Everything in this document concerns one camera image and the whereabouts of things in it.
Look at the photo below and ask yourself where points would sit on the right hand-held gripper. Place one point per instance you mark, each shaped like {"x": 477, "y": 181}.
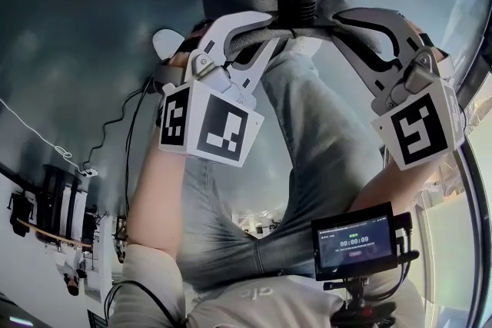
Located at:
{"x": 417, "y": 126}

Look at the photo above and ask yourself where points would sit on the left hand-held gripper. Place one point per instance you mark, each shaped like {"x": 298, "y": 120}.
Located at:
{"x": 215, "y": 126}

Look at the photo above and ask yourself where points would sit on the grey pad with black square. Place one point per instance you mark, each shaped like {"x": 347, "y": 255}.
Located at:
{"x": 250, "y": 2}

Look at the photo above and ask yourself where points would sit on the person's left forearm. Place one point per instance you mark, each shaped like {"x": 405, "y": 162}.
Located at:
{"x": 157, "y": 199}

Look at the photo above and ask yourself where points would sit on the person's right forearm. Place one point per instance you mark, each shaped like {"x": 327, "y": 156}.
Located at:
{"x": 392, "y": 184}

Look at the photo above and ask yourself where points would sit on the person's right hand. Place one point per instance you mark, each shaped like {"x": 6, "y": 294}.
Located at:
{"x": 417, "y": 32}

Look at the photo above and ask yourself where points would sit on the person's left hand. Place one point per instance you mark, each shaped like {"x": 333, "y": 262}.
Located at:
{"x": 178, "y": 59}

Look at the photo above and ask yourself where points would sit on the person's white right shoe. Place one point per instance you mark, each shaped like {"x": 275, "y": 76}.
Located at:
{"x": 305, "y": 46}

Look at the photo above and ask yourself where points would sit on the person's white shoe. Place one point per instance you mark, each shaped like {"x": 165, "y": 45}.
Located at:
{"x": 305, "y": 46}
{"x": 167, "y": 42}

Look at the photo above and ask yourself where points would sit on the person's white left shoe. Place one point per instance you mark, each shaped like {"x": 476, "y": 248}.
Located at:
{"x": 167, "y": 42}

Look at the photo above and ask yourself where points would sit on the person's grey jeans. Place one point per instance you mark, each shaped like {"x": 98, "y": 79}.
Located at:
{"x": 319, "y": 150}

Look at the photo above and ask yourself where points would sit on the black monitor screen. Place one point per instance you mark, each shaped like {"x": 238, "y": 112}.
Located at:
{"x": 355, "y": 242}

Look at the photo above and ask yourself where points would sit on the white power strip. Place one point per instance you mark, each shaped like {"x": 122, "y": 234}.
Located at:
{"x": 89, "y": 172}

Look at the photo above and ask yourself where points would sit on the black stool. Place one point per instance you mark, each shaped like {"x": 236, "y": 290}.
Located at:
{"x": 63, "y": 199}

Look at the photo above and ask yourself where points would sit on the person's white t-shirt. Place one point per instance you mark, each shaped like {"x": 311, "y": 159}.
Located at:
{"x": 269, "y": 303}

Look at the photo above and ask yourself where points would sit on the round wooden table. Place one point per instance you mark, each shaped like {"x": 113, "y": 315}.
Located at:
{"x": 54, "y": 234}

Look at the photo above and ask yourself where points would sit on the black backpack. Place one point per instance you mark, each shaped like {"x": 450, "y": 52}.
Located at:
{"x": 21, "y": 213}

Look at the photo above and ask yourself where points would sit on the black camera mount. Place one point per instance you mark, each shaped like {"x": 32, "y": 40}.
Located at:
{"x": 361, "y": 303}

